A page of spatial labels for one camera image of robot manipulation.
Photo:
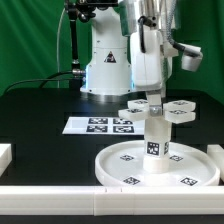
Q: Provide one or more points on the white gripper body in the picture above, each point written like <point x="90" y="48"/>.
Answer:
<point x="150" y="70"/>

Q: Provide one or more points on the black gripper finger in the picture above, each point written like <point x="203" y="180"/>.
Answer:
<point x="155" y="103"/>

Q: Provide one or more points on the white cross-shaped table base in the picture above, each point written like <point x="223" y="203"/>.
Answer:
<point x="179" y="111"/>

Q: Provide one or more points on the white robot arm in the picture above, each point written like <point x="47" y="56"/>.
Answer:
<point x="109" y="73"/>

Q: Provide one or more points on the white round table top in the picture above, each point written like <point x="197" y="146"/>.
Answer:
<point x="126" y="164"/>

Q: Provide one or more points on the white right fence block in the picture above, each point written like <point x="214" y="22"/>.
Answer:
<point x="216" y="153"/>

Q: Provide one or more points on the white fence block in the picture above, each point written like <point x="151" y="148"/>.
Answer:
<point x="5" y="157"/>
<point x="216" y="153"/>

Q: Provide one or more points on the white sheet with markers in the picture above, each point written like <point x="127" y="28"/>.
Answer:
<point x="103" y="126"/>

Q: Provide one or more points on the white left fence block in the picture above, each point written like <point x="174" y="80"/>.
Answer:
<point x="5" y="157"/>

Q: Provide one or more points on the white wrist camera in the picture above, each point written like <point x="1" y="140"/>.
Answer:
<point x="191" y="56"/>

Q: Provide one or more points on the black camera stand pole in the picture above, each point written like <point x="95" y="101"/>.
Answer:
<point x="82" y="10"/>

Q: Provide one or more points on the white front fence rail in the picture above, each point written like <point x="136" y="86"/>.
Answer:
<point x="100" y="201"/>

